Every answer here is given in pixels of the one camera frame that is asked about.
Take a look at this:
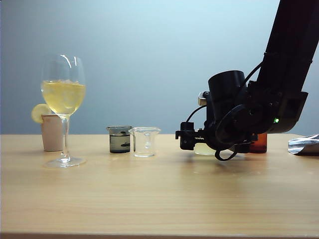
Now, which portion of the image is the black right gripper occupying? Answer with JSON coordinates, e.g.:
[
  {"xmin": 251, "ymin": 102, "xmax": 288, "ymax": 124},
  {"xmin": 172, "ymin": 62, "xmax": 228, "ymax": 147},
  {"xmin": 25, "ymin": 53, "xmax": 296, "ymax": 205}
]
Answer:
[{"xmin": 175, "ymin": 109, "xmax": 259, "ymax": 153}]

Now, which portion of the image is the crumpled silver foil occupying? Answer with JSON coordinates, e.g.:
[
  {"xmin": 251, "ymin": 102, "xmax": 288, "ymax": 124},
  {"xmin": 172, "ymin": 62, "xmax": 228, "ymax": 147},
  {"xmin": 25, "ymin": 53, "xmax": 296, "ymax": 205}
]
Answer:
[{"xmin": 288, "ymin": 133, "xmax": 319, "ymax": 156}]

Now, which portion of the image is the clear empty measuring cup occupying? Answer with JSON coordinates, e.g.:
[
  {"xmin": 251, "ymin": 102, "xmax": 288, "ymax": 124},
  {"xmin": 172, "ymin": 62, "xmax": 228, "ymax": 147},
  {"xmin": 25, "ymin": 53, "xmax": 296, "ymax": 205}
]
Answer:
[{"xmin": 128, "ymin": 126, "xmax": 162, "ymax": 158}]

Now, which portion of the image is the amber measuring cup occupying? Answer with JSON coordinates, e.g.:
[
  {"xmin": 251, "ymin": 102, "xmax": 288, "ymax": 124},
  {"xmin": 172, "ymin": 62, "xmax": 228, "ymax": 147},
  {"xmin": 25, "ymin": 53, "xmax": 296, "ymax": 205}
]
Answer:
[{"xmin": 249, "ymin": 133, "xmax": 268, "ymax": 154}]

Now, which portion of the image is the dark grey measuring cup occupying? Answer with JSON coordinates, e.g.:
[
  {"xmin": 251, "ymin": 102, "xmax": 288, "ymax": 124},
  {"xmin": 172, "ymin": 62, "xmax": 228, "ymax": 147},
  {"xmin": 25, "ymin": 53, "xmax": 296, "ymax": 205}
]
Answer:
[{"xmin": 106, "ymin": 125, "xmax": 133, "ymax": 154}]

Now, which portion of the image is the beige paper cup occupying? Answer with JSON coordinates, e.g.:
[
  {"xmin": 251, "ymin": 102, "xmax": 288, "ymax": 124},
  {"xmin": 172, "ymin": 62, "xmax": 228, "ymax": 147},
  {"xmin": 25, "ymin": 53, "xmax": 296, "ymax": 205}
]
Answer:
[{"xmin": 40, "ymin": 113, "xmax": 64, "ymax": 152}]

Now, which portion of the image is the thick black looped cable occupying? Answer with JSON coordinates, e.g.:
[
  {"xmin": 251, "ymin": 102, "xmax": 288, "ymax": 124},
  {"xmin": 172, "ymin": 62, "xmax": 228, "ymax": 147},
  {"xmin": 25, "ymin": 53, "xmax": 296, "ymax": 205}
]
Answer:
[{"xmin": 214, "ymin": 61, "xmax": 265, "ymax": 162}]

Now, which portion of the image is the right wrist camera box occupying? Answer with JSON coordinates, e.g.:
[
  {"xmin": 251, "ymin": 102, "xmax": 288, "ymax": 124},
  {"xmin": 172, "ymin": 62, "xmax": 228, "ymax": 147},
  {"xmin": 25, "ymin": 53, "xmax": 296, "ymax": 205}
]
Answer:
[{"xmin": 197, "ymin": 91, "xmax": 209, "ymax": 106}]

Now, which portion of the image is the wine glass with yellow juice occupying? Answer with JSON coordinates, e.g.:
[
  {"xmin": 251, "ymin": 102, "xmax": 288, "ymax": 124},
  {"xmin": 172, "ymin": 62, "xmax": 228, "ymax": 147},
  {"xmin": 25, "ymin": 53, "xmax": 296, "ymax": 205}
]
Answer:
[{"xmin": 40, "ymin": 53, "xmax": 87, "ymax": 169}]

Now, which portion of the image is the yellow lemon slice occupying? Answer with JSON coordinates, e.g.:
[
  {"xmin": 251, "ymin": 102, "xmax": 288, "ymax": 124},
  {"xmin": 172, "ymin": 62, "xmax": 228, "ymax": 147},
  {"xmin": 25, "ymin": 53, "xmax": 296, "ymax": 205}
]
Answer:
[{"xmin": 31, "ymin": 104, "xmax": 52, "ymax": 124}]

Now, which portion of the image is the thin black camera cable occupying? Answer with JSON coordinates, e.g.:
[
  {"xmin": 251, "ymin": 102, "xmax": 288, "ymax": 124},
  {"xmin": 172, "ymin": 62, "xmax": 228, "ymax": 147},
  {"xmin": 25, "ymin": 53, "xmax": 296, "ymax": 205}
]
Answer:
[{"xmin": 185, "ymin": 105, "xmax": 208, "ymax": 124}]

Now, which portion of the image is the clear pineapple juice measuring cup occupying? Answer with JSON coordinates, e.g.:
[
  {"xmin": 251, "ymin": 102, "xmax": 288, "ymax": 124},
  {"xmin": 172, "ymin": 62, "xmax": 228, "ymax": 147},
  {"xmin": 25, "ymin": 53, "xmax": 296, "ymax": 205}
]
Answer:
[{"xmin": 194, "ymin": 142, "xmax": 217, "ymax": 156}]

